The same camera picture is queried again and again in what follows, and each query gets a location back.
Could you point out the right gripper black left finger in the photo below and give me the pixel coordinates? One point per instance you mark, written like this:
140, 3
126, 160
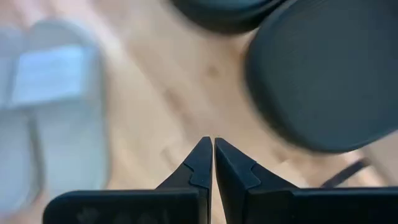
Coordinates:
174, 205

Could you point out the white foam slide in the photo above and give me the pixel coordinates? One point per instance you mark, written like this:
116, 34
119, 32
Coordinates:
68, 124
14, 149

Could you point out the dark grey foam slide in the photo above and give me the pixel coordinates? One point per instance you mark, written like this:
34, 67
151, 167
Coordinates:
326, 77

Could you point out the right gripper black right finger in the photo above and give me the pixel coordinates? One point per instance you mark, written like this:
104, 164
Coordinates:
280, 205

